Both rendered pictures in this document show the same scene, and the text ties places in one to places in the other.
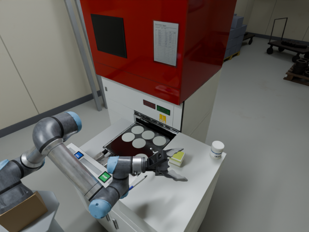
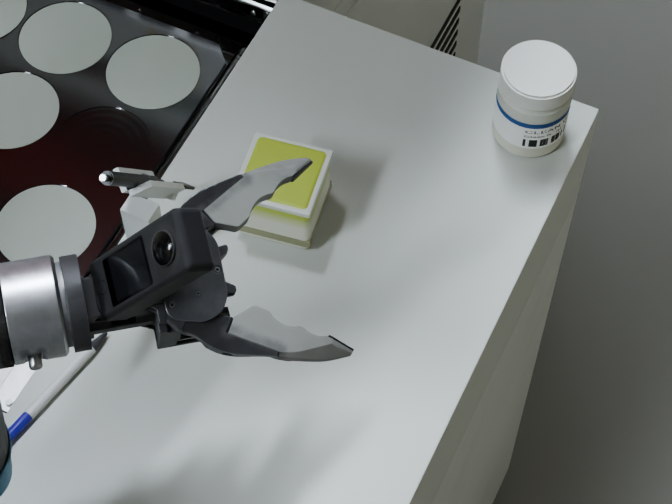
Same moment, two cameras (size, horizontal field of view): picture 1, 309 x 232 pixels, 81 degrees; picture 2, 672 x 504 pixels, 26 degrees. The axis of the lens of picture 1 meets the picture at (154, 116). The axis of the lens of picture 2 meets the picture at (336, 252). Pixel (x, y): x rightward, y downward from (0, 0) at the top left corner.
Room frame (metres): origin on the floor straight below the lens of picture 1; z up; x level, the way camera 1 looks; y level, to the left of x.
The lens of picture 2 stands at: (-0.04, -0.03, 2.11)
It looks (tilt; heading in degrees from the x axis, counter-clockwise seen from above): 58 degrees down; 348
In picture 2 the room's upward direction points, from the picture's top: straight up
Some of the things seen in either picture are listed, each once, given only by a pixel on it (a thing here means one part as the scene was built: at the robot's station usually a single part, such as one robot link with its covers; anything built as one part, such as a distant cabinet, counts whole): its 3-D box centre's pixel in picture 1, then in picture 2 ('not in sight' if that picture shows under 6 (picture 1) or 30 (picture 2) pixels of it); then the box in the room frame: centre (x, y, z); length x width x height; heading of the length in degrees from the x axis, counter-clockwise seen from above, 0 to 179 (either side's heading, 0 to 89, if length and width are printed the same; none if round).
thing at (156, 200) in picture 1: (177, 180); (301, 327); (0.62, -0.13, 0.89); 0.62 x 0.35 x 0.14; 143
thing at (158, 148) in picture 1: (139, 143); (11, 111); (0.93, 0.12, 0.90); 0.34 x 0.34 x 0.01; 53
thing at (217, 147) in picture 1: (216, 149); (533, 99); (0.76, -0.38, 1.01); 0.07 x 0.07 x 0.10
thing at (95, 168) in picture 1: (93, 173); not in sight; (0.68, 0.39, 0.89); 0.55 x 0.09 x 0.14; 53
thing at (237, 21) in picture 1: (223, 37); not in sight; (5.28, -1.95, 0.53); 1.05 x 0.70 x 1.06; 134
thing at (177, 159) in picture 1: (176, 158); (283, 193); (0.71, -0.13, 1.00); 0.07 x 0.07 x 0.07; 62
